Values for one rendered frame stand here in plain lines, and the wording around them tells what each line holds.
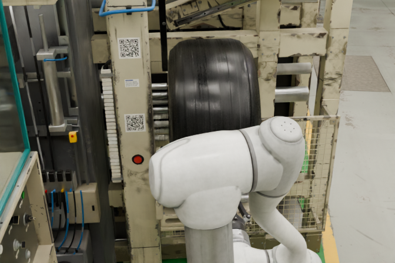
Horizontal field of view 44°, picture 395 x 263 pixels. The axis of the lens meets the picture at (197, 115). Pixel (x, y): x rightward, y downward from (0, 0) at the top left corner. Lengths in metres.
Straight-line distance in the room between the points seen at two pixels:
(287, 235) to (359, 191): 2.40
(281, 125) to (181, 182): 0.23
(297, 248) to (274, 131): 0.50
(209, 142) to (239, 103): 0.69
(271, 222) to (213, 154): 0.35
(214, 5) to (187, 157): 1.23
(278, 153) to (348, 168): 2.97
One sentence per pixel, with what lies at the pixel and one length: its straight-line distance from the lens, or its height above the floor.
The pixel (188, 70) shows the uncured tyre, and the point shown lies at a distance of 1.67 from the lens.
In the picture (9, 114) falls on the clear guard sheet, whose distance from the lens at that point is 1.47.
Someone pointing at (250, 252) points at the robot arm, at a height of 1.06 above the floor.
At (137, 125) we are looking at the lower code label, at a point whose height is 1.21.
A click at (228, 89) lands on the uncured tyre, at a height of 1.40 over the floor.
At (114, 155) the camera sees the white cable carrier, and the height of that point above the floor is 1.08.
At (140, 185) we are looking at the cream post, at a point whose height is 0.94.
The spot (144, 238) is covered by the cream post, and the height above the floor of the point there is 0.67.
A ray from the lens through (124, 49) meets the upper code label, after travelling 1.72.
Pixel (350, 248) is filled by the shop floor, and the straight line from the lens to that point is 3.20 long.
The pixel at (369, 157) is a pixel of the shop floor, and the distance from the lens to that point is 4.12.
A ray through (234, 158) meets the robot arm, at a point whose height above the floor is 1.56.
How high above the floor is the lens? 2.07
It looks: 27 degrees down
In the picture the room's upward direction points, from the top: 1 degrees counter-clockwise
